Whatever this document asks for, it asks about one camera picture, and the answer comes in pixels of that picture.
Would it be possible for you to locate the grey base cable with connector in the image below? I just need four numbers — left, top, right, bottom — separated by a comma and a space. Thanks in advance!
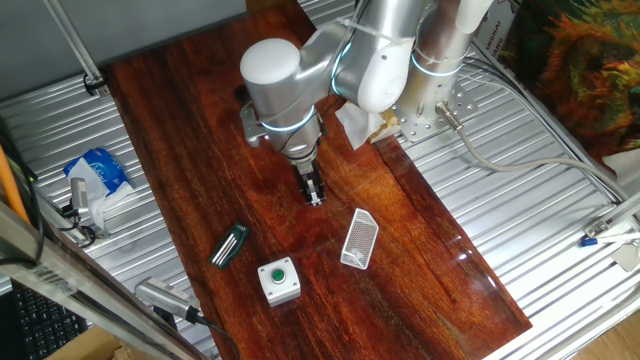
434, 101, 640, 211

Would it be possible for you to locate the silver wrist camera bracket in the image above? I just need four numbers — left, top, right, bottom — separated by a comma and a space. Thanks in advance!
238, 102, 266, 149

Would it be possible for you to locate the orange rod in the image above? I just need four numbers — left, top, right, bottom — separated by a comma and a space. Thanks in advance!
0, 144, 31, 224

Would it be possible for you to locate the green folding hex key set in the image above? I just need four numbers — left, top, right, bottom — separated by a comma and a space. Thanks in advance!
208, 222, 250, 270

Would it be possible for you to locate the ribbed silver camera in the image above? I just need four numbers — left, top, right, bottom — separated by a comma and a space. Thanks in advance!
133, 277, 202, 324

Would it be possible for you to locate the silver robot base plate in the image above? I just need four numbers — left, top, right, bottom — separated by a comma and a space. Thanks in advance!
389, 64, 479, 144

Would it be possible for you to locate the blue tissue pack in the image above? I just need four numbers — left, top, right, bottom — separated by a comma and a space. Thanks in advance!
63, 147, 135, 229

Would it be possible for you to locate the glossy red-brown wooden board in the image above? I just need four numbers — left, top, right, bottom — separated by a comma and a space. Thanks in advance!
102, 0, 534, 360

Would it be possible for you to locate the white box with green button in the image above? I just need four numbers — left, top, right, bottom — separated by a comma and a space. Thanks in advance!
257, 256, 302, 308

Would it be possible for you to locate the black camera cable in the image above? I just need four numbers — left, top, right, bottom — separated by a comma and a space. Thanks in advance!
192, 312, 242, 360

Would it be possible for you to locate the blue capped pen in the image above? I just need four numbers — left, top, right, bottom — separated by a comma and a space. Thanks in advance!
579, 232, 640, 249

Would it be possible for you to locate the crumpled white paper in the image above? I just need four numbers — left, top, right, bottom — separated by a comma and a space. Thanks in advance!
334, 99, 402, 151

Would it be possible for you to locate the white mesh toy goal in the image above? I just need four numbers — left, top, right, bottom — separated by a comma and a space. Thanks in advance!
339, 207, 380, 271

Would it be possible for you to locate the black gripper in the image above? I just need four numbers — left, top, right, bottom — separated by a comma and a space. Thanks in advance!
292, 158, 327, 206

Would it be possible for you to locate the thick aluminium frame bar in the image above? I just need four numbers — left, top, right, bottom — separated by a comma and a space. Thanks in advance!
0, 199, 206, 360

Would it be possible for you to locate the colourful orange green poster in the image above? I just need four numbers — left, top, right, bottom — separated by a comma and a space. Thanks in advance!
499, 0, 640, 166

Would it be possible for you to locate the small silver camera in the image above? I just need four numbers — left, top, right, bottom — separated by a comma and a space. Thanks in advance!
69, 177, 91, 217

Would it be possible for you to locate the brown cardboard box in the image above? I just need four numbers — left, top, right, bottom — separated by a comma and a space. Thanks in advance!
45, 324, 134, 360

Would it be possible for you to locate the black keyboard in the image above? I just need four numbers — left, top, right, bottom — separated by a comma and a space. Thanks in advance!
12, 282, 89, 360

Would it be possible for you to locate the thin metal pole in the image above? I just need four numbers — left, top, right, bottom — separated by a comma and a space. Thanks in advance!
42, 0, 111, 99

